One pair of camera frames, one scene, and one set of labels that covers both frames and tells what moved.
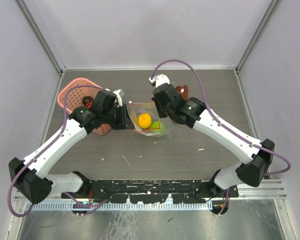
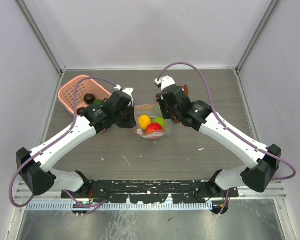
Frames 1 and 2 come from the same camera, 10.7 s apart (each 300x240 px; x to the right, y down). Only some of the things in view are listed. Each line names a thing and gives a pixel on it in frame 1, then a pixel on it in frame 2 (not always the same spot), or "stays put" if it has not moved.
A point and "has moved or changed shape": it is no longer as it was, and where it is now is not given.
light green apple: (157, 126) has moved or changed shape
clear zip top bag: (145, 118) stays put
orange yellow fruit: (144, 120) stays put
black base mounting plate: (151, 191) stays put
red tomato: (88, 104) to (153, 127)
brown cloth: (183, 91) stays put
